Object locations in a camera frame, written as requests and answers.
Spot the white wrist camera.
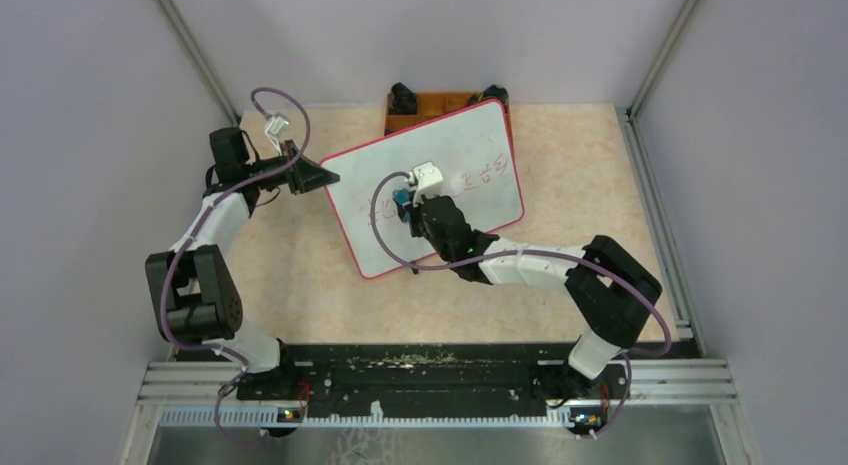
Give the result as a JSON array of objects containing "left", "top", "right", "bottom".
[
  {"left": 407, "top": 161, "right": 444, "bottom": 203},
  {"left": 264, "top": 114, "right": 290, "bottom": 141}
]

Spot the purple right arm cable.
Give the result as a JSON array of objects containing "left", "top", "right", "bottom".
[{"left": 369, "top": 171, "right": 673, "bottom": 441}]

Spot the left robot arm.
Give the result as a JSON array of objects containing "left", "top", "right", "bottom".
[{"left": 145, "top": 127, "right": 340, "bottom": 399}]

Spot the dark patterned cloth roll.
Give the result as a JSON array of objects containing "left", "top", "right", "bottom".
[{"left": 388, "top": 82, "right": 418, "bottom": 115}]

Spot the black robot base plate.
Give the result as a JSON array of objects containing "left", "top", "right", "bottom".
[{"left": 228, "top": 343, "right": 625, "bottom": 422}]

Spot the wooden compartment box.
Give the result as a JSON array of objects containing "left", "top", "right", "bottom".
[{"left": 383, "top": 91, "right": 512, "bottom": 135}]

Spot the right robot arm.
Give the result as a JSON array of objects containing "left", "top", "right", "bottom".
[{"left": 394, "top": 191, "right": 662, "bottom": 397}]

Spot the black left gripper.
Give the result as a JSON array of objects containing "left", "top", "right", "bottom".
[{"left": 245, "top": 139, "right": 340, "bottom": 195}]

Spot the blue whiteboard eraser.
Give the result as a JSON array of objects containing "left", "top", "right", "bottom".
[{"left": 392, "top": 189, "right": 411, "bottom": 223}]

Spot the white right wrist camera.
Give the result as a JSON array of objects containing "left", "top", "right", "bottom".
[{"left": 407, "top": 161, "right": 444, "bottom": 203}]

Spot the aluminium frame rail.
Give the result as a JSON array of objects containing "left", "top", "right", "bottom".
[{"left": 120, "top": 355, "right": 760, "bottom": 464}]

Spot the pink framed whiteboard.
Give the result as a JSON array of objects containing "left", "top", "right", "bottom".
[{"left": 320, "top": 99, "right": 525, "bottom": 279}]

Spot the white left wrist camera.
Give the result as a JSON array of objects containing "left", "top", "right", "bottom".
[{"left": 264, "top": 114, "right": 290, "bottom": 141}]

